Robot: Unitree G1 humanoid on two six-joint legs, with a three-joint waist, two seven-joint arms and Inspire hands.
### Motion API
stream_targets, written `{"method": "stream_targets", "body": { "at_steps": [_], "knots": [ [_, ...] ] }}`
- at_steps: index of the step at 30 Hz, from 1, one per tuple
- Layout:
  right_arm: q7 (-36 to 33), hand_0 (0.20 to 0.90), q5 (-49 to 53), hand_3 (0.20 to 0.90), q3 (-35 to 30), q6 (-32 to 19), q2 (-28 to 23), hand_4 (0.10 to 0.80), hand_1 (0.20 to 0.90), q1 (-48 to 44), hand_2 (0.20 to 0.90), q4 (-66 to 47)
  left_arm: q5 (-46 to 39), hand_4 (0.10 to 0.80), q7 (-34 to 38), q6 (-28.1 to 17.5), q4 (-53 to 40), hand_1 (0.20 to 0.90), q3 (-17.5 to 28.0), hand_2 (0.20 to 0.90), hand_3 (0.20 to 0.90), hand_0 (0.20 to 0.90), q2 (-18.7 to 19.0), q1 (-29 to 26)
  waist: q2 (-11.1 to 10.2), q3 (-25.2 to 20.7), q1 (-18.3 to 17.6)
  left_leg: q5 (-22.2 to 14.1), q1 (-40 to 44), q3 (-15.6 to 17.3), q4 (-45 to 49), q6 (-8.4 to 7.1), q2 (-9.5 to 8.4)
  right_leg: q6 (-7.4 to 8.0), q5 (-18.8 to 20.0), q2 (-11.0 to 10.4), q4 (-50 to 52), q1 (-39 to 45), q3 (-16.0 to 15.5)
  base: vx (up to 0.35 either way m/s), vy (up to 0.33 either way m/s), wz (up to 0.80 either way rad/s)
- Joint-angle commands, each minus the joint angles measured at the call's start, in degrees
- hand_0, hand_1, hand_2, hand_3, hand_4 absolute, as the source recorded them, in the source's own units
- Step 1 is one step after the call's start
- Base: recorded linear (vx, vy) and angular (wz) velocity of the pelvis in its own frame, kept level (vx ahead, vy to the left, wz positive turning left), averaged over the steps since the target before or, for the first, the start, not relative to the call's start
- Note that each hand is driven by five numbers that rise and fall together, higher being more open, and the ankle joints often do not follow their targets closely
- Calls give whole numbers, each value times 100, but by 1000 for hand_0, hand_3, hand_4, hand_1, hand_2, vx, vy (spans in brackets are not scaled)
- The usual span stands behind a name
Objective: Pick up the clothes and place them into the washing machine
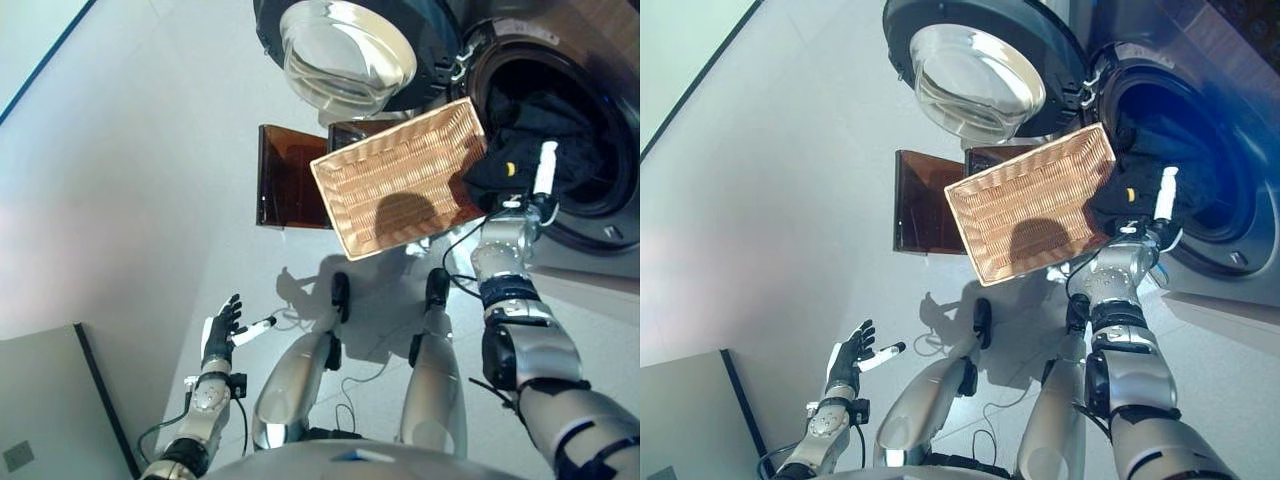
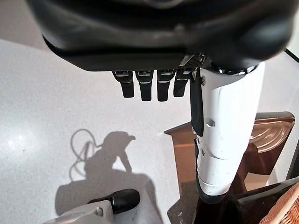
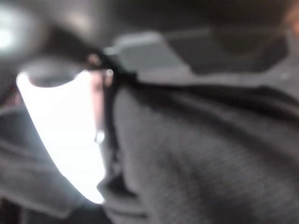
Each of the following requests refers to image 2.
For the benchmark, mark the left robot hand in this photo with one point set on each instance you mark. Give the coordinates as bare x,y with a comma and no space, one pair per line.
163,35

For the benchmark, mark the silver left robot leg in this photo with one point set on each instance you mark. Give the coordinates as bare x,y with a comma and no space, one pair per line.
93,210

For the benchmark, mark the rectangular wicker laundry basket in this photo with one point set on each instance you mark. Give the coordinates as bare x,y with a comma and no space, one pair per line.
285,207

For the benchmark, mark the white cabinet side panel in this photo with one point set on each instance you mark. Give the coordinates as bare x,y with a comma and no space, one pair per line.
287,98

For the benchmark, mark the brown glossy side table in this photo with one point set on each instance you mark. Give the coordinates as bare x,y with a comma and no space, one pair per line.
184,149

